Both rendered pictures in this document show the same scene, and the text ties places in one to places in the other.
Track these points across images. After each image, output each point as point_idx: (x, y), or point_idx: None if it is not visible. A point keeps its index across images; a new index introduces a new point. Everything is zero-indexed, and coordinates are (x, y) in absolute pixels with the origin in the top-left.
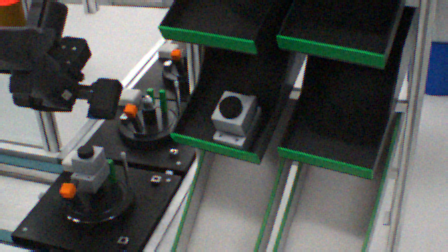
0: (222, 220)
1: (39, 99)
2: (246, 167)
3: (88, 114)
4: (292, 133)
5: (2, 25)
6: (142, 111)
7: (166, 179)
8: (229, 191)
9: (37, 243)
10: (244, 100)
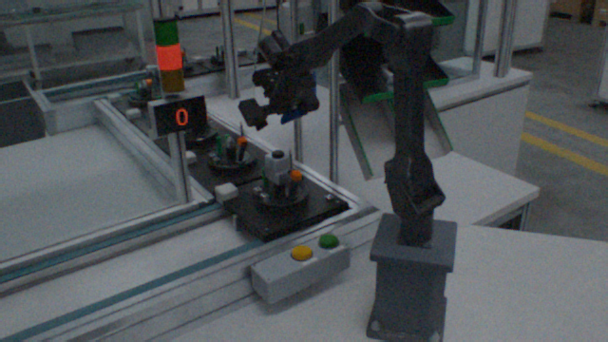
0: (372, 153)
1: (266, 114)
2: (365, 122)
3: (298, 114)
4: None
5: (175, 86)
6: (229, 149)
7: None
8: (366, 137)
9: (285, 229)
10: None
